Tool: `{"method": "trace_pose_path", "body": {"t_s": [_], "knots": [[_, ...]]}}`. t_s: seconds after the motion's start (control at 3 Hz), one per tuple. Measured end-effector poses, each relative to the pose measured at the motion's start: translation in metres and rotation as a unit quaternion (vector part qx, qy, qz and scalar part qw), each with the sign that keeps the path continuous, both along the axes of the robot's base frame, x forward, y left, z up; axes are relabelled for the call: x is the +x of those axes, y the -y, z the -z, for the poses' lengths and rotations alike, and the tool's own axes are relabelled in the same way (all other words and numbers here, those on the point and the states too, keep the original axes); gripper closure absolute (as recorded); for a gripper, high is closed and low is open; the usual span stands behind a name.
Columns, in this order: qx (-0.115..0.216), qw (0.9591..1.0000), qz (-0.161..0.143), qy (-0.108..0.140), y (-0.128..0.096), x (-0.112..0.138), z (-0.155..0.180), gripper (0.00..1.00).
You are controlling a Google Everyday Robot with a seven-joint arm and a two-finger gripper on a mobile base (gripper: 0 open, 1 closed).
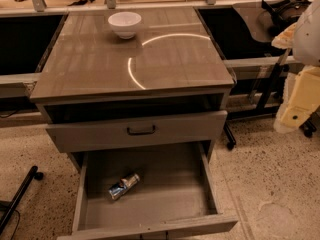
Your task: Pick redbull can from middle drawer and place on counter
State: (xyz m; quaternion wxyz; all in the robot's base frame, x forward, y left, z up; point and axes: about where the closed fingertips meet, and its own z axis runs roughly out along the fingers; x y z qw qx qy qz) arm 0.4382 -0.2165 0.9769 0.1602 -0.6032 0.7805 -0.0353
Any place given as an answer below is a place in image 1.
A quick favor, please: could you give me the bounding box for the open grey middle drawer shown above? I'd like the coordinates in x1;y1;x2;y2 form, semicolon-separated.
58;143;237;240

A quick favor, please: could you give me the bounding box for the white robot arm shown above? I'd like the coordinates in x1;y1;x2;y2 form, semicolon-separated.
272;0;320;133

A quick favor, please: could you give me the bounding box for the grey drawer cabinet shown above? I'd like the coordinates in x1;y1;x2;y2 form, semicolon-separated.
29;5;238;240

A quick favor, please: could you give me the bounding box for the black rolling side table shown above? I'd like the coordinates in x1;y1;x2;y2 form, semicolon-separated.
223;1;318;151

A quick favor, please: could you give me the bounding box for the black drawer handle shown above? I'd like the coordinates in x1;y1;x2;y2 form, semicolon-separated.
126;125;156;136

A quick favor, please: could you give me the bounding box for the white ceramic bowl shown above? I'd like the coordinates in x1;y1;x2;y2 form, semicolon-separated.
108;12;142;39

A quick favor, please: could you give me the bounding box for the blue silver redbull can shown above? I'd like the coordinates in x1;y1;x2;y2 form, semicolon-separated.
108;173;140;200

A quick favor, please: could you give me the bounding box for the black VR headset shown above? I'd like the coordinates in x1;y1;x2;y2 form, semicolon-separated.
261;0;311;30

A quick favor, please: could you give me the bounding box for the black stand leg with wheel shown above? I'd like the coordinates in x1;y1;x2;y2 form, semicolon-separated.
0;166;44;234

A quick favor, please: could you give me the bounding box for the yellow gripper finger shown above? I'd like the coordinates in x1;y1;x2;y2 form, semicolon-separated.
271;23;296;49
273;66;320;134

